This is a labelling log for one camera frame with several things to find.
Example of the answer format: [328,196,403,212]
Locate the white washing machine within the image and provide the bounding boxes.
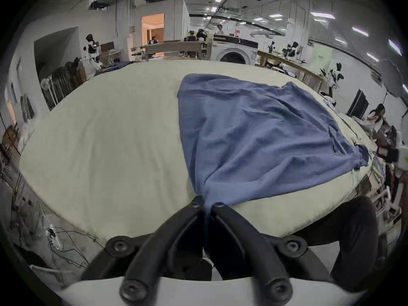
[211,40,259,66]

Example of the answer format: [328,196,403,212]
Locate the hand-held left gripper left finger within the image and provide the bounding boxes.
[80,196,205,303]

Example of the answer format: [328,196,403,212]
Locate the long wooden table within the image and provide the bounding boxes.
[258,50,329,92]

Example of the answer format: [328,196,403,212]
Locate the white standing fan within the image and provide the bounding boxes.
[40,78,59,106]

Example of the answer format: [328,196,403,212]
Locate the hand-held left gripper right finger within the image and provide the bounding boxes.
[205,202,334,303]

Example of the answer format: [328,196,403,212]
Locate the black and white robot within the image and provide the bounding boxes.
[84,34,102,73]
[329,62,345,90]

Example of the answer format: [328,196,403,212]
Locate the studio lamp with round reflector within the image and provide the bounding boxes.
[377,59,406,106]

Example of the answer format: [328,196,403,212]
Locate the bed with beige sheet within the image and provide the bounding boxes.
[19,58,380,240]

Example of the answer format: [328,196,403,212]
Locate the person's legs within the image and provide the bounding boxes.
[298,196,389,293]

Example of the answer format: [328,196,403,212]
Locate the white power strip with cables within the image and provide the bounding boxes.
[45,227,96,267]

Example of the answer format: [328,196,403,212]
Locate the blue shirt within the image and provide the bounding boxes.
[177,73,370,210]

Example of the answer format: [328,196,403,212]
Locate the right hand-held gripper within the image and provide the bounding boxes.
[384,147,408,172]

